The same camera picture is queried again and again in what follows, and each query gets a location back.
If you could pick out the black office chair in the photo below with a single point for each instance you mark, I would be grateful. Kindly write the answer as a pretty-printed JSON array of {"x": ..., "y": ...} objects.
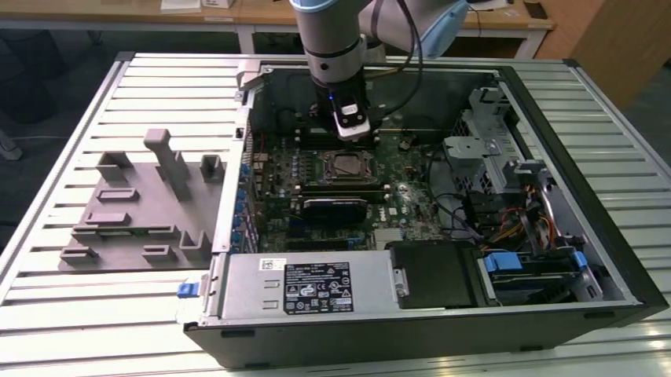
[{"x": 31, "y": 70}]

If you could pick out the grey power supply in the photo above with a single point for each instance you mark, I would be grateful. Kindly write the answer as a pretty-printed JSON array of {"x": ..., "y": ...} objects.
[{"x": 246, "y": 282}]

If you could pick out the brown wooden cabinet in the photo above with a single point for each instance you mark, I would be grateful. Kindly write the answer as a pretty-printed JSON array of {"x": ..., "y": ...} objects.
[{"x": 618, "y": 47}]

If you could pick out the wooden desk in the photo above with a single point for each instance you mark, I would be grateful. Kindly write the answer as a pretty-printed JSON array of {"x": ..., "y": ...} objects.
[{"x": 517, "y": 21}]

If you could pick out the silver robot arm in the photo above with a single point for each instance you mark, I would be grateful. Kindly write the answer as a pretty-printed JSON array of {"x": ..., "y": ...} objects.
[{"x": 330, "y": 47}]

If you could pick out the green RAM stick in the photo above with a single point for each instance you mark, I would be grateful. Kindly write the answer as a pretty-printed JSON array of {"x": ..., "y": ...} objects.
[
  {"x": 141, "y": 233},
  {"x": 341, "y": 196}
]

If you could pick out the black plastic shroud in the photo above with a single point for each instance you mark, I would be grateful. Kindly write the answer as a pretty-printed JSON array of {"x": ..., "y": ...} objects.
[{"x": 435, "y": 275}]

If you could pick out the hard disk in blue carrier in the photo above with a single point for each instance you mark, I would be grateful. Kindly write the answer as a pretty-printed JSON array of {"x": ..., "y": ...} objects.
[{"x": 503, "y": 262}]

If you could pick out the silver chipset heatsink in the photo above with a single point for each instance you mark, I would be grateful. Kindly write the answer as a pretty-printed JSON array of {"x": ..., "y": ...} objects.
[{"x": 390, "y": 237}]

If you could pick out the blue plastic latch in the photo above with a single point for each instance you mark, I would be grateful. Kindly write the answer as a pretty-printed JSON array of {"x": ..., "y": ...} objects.
[{"x": 189, "y": 290}]

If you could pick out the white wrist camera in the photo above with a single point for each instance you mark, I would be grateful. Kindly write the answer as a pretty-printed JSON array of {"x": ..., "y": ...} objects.
[{"x": 353, "y": 123}]

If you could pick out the black phone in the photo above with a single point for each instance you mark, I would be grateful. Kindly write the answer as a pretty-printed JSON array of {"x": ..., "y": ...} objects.
[{"x": 537, "y": 9}]

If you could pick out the white cardboard box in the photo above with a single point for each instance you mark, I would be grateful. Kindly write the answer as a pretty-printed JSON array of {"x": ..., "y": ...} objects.
[
  {"x": 218, "y": 3},
  {"x": 181, "y": 4}
]

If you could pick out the silver CPU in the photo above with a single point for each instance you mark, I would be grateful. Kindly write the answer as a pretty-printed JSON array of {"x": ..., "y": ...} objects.
[{"x": 350, "y": 167}]

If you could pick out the silver coin battery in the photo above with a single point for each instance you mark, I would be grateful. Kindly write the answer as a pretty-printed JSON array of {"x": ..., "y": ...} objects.
[{"x": 405, "y": 143}]

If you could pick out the metal disk bay cage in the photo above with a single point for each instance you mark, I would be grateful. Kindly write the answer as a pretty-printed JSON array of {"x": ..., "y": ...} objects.
[{"x": 471, "y": 151}]

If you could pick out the grey parts rack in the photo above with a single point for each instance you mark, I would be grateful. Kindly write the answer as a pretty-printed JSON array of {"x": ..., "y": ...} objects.
[{"x": 147, "y": 204}]

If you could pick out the green motherboard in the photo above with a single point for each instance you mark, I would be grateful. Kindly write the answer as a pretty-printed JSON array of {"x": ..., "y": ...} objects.
[{"x": 419, "y": 212}]

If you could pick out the black PC case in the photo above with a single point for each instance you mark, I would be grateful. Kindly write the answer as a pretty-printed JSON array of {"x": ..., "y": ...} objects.
[{"x": 367, "y": 341}]

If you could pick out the black graphics card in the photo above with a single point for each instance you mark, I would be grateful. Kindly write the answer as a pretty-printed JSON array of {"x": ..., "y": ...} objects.
[{"x": 335, "y": 212}]

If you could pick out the CPU socket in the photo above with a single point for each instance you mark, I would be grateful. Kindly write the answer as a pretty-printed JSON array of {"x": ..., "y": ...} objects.
[{"x": 346, "y": 180}]

